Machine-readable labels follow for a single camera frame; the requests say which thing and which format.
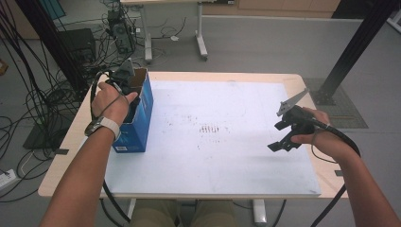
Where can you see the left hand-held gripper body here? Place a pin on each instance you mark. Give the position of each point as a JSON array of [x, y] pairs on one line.
[[124, 74]]

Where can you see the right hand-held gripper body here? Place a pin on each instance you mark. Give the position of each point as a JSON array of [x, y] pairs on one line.
[[298, 121]]

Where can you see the blue cardboard box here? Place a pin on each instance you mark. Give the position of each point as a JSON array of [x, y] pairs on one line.
[[138, 126]]

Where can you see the person's left hand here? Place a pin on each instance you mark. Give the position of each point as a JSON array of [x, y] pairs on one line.
[[108, 101]]

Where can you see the person's right hand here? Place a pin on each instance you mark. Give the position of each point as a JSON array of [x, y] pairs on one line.
[[331, 142]]

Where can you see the black computer tower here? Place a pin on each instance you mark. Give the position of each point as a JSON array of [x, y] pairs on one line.
[[121, 34]]

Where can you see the dark grey floor mat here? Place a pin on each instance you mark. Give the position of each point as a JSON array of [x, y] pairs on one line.
[[346, 116]]

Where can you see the wristwatch with beige band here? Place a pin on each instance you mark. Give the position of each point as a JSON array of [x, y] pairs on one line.
[[108, 124]]

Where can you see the black box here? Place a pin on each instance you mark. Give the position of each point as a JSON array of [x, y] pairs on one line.
[[77, 44]]

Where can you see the small white object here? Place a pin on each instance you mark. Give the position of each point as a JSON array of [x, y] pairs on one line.
[[174, 38]]

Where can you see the black tape piece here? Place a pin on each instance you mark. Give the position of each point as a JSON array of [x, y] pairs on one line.
[[61, 151], [339, 173]]

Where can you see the white table leg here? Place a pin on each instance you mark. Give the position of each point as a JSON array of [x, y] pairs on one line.
[[259, 211], [131, 208]]

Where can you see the white foam board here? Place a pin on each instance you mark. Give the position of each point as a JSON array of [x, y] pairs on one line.
[[205, 170]]

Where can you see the white desk with legs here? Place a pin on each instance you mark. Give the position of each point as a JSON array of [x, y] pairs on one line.
[[199, 31]]

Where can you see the person's right leg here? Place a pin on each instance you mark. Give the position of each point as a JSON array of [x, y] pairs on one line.
[[211, 214]]

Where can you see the person's leg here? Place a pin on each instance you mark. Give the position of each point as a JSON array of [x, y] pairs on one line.
[[211, 214], [151, 214]]

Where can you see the teal panel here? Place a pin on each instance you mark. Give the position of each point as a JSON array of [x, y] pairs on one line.
[[53, 8]]

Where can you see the black floor plate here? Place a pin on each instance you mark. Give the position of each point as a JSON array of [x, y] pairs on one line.
[[41, 138]]

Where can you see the light wooden table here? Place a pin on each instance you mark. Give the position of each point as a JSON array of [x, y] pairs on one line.
[[63, 176]]

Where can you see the person's left leg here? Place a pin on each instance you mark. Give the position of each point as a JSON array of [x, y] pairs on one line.
[[151, 214]]

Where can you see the white power strip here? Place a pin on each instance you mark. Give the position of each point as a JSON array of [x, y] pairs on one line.
[[7, 179]]

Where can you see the black metal post with foot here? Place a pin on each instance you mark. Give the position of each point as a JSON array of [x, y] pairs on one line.
[[356, 44]]

